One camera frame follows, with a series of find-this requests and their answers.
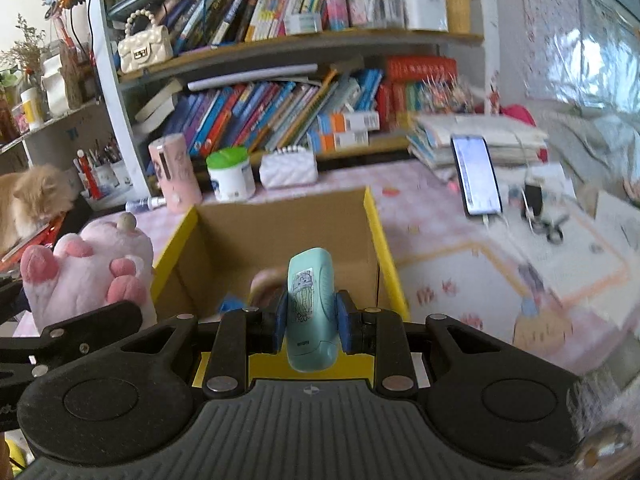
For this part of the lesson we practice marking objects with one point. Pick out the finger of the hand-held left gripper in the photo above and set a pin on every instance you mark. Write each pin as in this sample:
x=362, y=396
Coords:
x=100, y=322
x=12, y=300

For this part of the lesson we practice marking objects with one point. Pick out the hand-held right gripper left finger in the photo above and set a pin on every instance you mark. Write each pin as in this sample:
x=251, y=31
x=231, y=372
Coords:
x=280, y=325

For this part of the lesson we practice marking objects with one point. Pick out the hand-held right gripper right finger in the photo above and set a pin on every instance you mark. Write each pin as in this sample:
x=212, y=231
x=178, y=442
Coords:
x=344, y=325

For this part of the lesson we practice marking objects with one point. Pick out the mint green oval case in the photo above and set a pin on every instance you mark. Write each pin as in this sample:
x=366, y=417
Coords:
x=310, y=310

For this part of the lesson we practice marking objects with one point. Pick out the pink plush duck toy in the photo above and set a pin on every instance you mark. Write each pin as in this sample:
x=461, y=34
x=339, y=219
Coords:
x=265, y=282

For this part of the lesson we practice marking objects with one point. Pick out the blue packet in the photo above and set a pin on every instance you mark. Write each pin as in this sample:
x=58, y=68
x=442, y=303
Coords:
x=231, y=306

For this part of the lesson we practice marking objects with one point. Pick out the pink plush paw toy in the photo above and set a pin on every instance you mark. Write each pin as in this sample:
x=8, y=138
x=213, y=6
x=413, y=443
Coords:
x=90, y=260

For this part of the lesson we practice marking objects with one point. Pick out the yellow cardboard box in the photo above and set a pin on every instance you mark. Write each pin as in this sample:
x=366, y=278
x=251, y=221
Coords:
x=280, y=225

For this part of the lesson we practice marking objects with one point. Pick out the stack of red booklets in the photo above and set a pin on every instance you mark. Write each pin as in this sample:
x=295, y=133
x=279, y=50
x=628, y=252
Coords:
x=52, y=225

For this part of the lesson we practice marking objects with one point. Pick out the orange fluffy cat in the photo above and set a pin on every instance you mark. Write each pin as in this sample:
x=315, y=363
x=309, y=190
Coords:
x=30, y=200

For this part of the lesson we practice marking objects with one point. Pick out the small spray bottle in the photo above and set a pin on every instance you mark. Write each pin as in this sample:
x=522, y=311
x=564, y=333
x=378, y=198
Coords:
x=145, y=205

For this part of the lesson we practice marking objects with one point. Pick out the white pen holders with brushes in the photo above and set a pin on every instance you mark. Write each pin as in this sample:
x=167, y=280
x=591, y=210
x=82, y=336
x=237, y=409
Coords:
x=107, y=175

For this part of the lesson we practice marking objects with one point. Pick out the white jar green lid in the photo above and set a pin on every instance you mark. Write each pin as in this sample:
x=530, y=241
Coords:
x=231, y=180

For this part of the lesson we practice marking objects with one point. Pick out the white quilted tissue box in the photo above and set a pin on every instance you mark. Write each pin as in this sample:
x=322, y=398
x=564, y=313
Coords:
x=289, y=170

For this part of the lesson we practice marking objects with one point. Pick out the white orange blue carton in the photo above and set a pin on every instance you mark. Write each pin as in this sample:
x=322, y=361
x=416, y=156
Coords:
x=340, y=141
x=350, y=122

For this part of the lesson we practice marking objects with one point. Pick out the white bottle yellow label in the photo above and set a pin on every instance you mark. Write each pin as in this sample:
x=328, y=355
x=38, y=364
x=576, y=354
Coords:
x=32, y=110

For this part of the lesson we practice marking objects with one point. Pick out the smartphone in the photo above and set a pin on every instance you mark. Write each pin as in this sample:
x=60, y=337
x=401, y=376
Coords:
x=475, y=175

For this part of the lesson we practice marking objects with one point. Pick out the row of leaning books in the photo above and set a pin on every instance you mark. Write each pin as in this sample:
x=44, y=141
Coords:
x=260, y=115

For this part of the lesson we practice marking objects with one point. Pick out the white desk mat orange border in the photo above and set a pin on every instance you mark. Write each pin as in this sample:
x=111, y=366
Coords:
x=550, y=270

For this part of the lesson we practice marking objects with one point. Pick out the stack of thick paperbacks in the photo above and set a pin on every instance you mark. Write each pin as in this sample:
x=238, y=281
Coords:
x=157, y=107

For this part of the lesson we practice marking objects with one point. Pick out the black charger block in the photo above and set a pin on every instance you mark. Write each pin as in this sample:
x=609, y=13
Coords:
x=534, y=200

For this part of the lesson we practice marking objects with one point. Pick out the black scissors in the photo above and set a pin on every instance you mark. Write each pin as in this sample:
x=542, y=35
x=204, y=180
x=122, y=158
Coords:
x=552, y=230

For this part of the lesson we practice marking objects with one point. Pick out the dried flowers in vase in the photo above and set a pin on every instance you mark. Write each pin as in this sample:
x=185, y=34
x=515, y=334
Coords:
x=22, y=55

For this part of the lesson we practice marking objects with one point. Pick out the white rolled paper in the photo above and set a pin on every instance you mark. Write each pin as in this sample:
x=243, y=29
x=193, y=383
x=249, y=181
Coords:
x=250, y=77

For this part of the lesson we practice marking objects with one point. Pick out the bundle of colourful sticks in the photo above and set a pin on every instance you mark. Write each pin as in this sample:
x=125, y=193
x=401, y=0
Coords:
x=445, y=95

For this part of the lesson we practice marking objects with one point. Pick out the stack of notebooks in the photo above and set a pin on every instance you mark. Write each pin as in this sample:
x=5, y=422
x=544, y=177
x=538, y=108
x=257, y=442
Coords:
x=515, y=137

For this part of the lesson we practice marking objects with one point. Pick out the red boxed book set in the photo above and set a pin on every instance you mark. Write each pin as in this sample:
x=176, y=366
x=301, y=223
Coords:
x=420, y=72

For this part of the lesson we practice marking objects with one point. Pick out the white quilted handbag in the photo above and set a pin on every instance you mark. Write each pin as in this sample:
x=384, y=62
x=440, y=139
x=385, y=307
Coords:
x=145, y=47

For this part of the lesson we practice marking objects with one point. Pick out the pink blue bottle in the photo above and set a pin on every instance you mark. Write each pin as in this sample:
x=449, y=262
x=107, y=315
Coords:
x=336, y=0

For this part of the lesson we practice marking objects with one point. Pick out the white pen holders with markers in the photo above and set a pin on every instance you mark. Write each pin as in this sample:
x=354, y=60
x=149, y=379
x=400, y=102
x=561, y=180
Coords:
x=425, y=10

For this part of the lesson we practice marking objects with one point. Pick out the wall chart poster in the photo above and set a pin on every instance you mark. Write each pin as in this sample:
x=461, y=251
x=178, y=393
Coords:
x=575, y=35

